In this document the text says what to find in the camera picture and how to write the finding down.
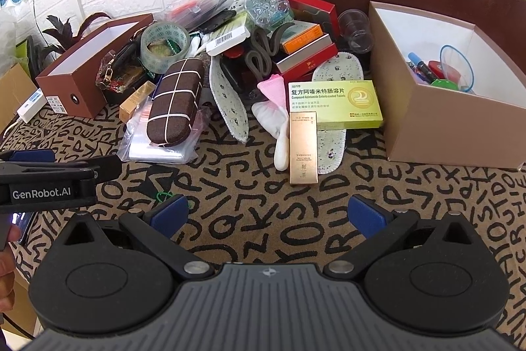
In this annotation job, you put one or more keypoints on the dark transparent cup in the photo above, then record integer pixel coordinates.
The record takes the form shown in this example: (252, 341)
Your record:
(355, 30)

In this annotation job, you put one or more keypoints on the large beige cardboard box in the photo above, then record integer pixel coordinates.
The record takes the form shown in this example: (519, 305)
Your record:
(431, 129)

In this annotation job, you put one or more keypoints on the letter-print covered desktop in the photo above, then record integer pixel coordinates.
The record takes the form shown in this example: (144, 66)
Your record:
(254, 178)

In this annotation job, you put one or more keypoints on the green round lid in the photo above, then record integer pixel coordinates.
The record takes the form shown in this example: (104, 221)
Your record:
(446, 83)

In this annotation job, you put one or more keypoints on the clear plastic bags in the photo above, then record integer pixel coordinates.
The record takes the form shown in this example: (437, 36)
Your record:
(139, 147)

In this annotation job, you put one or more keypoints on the slim gold box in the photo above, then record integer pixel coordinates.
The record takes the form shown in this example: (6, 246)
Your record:
(303, 153)

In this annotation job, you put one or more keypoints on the person's left hand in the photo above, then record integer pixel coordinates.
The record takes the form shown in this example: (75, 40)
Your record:
(6, 281)

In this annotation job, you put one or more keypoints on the orange box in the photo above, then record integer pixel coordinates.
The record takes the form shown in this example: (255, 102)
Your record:
(300, 42)

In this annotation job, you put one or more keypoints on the blue marker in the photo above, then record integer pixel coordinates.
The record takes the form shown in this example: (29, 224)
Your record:
(417, 61)

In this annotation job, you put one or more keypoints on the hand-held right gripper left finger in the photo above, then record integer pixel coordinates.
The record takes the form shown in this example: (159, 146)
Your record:
(170, 213)

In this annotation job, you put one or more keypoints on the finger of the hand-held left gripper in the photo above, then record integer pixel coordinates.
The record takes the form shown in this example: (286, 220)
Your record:
(28, 155)
(107, 168)

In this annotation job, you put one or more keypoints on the green medicine box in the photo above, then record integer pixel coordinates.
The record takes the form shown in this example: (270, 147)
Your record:
(328, 108)

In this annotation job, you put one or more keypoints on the white plastic spoon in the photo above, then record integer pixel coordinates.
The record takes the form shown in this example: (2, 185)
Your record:
(196, 44)

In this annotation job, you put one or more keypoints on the pink and white brush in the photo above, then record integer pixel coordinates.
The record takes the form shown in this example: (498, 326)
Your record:
(274, 85)

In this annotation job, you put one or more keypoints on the white barcode package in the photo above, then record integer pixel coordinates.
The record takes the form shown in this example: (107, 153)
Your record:
(228, 38)

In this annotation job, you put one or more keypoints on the clear plastic bottle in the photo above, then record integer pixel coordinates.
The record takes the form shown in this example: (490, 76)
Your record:
(267, 7)

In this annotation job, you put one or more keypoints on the white power strip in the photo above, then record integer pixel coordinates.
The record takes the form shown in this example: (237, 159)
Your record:
(31, 104)

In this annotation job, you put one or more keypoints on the small gold box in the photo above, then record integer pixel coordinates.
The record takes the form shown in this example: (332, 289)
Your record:
(133, 100)

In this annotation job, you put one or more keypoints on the clear tape roll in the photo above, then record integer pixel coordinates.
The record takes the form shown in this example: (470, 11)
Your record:
(148, 55)

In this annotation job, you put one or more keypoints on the floral fabric insole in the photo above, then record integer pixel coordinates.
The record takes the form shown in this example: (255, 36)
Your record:
(341, 67)
(230, 108)

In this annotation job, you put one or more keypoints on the white fluffy puff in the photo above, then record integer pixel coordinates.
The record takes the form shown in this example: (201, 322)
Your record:
(265, 114)

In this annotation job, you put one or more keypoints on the pen blister pack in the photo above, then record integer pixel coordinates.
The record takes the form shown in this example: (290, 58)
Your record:
(201, 9)

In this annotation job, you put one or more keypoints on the red and white box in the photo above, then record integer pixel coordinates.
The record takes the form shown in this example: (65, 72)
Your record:
(304, 61)

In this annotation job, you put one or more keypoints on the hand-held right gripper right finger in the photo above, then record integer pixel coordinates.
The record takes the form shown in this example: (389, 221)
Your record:
(368, 213)

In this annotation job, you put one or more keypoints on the brown shoe box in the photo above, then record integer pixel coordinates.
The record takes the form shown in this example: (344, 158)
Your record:
(74, 88)

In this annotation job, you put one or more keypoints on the red round toy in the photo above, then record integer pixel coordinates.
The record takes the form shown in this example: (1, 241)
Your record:
(434, 67)

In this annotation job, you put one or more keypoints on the red round tin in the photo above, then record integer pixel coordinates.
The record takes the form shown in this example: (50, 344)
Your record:
(231, 52)

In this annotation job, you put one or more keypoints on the black flat case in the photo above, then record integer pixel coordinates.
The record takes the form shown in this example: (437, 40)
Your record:
(232, 75)

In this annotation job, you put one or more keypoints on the brown checked glasses case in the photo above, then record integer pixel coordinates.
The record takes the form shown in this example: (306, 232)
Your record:
(172, 104)

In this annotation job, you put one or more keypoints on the clear bowl blue rim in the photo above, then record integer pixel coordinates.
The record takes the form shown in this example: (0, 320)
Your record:
(466, 76)

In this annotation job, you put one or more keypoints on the dark leafy plant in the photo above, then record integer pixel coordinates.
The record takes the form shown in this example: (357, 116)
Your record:
(57, 31)

